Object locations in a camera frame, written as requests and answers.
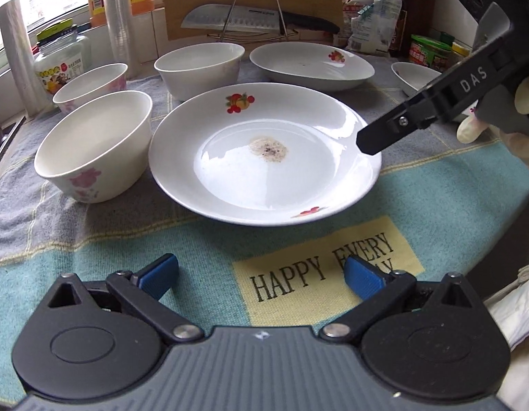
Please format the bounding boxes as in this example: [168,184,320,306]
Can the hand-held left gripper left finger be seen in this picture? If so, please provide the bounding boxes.
[46,253,205,345]

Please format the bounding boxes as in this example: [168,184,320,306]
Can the yellow-lidded spice jar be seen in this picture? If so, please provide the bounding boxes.
[451,44,473,69]

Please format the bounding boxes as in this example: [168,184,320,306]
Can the white plate with fruit print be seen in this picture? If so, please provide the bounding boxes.
[392,62,479,124]
[148,82,383,227]
[249,43,376,92]

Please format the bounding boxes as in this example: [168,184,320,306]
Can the black-handled kitchen knife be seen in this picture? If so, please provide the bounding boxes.
[181,3,341,35]

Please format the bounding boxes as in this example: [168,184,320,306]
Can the dark sauce bottles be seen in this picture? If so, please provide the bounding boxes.
[408,0,441,50]

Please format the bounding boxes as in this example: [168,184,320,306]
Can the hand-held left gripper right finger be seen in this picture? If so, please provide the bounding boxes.
[319,254,483,345]

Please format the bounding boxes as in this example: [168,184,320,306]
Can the person's right hand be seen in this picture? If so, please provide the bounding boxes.
[457,68,529,160]

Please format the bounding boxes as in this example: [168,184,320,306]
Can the glass jar with green lid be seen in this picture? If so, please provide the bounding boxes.
[33,19,91,95]

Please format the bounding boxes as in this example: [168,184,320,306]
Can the red and white food bag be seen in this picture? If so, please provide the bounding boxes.
[342,0,377,30]

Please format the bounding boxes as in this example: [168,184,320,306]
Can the white bowl with pink flowers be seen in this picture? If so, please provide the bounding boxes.
[34,91,153,204]
[154,43,247,102]
[53,63,129,115]

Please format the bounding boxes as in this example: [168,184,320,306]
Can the green-lidded round tub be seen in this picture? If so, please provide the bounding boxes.
[409,34,453,73]

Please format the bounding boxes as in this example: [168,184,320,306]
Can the metal wire rack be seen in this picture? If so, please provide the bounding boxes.
[207,0,299,41]

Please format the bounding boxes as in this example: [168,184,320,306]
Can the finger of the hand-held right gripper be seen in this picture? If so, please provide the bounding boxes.
[356,88,441,155]

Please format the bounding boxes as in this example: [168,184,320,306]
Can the white and green food bag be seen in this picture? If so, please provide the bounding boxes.
[346,0,403,55]

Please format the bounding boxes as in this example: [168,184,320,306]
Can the white quilted clothing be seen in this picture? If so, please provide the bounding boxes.
[487,265,529,352]

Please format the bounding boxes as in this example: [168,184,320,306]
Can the checked grey and teal cloth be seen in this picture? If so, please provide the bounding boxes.
[0,58,529,352]

